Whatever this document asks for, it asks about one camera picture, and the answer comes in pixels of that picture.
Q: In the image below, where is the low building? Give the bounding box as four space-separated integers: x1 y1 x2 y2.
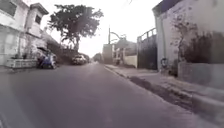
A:
102 38 138 68

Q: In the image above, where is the pole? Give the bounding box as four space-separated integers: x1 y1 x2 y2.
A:
107 26 123 46

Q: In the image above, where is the car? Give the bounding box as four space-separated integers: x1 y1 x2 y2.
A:
71 54 88 66

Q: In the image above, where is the black metal gate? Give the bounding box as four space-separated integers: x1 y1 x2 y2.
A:
136 28 158 71

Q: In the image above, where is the grey asphalt road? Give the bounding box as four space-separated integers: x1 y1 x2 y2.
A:
0 62 224 128

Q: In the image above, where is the concrete sidewalk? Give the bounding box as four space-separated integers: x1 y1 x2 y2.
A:
103 63 224 126

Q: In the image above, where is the dark roadside gutter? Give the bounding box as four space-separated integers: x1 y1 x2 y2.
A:
128 75 198 113

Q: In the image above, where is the large dark tree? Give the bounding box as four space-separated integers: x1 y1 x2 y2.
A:
48 3 104 51

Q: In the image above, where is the blue vehicle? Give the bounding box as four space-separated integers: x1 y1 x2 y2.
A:
35 46 58 70

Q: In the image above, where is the climbing plant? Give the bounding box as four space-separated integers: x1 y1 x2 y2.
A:
171 14 224 66

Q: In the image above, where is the white walled building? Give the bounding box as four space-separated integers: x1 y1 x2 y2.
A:
152 0 224 89

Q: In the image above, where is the white two-storey building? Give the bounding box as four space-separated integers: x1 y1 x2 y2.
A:
0 0 51 69

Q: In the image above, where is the dark wall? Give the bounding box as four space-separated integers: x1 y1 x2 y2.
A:
53 46 79 65

